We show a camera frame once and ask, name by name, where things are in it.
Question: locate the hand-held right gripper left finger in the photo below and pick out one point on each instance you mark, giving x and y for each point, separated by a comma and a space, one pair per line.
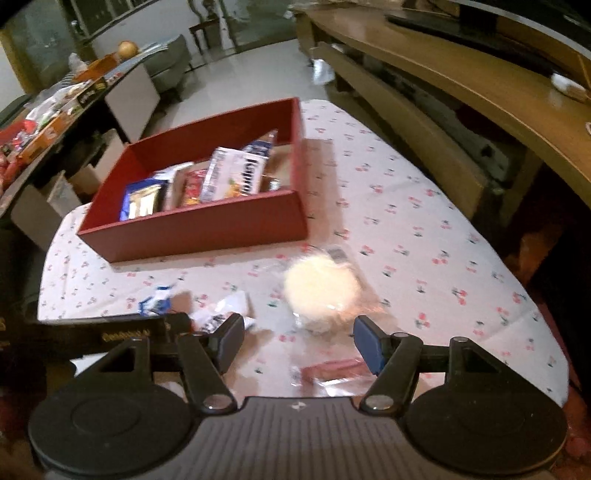
231, 341

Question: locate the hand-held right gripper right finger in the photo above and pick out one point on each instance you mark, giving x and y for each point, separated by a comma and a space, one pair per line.
369, 346

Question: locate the red snack bar packet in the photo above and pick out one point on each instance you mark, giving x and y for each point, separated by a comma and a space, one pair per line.
332, 369

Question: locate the small blue and white packet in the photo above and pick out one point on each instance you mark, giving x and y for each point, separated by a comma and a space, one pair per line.
154, 302

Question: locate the round white bun packet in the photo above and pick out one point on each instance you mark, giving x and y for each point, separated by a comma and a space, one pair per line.
318, 286

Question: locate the red cardboard box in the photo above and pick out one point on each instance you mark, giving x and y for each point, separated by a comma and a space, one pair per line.
207, 221

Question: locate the blue and white striped packet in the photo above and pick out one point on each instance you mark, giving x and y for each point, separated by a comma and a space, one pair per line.
143, 201

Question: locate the white snack packet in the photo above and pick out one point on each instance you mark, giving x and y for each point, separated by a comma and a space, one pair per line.
173, 184

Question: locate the large white printed packet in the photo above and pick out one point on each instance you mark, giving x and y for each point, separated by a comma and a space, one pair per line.
235, 173

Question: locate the blue and orange snack packet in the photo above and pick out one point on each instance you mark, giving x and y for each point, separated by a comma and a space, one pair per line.
258, 145

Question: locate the cherry print tablecloth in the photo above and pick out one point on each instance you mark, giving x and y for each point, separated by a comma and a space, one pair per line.
415, 230

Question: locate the pile of red packets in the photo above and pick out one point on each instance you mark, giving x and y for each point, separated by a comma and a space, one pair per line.
11, 157

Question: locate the orange cardboard box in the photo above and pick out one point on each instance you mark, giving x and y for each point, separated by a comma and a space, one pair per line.
46, 136

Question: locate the black sideboard with white doors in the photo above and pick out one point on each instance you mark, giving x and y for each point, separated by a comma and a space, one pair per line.
134, 101

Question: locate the black box with yellow label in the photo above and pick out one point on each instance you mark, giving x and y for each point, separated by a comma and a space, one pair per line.
90, 94

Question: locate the flat orange box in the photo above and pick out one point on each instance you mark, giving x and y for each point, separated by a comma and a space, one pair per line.
97, 68

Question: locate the silver bag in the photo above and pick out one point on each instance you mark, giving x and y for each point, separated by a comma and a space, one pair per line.
322, 71

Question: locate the grey sofa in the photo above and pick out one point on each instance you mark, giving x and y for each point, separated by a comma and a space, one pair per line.
166, 64

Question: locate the yellow pomelo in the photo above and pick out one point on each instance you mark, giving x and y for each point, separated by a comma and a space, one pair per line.
127, 50

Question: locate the wooden television cabinet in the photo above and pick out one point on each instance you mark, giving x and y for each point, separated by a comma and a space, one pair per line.
438, 60

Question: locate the wooden chair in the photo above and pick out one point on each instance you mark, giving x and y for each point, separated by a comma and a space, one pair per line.
210, 34

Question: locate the small white object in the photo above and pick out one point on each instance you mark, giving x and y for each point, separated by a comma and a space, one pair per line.
568, 86

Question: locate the black television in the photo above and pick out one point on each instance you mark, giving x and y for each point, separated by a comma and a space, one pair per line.
485, 32

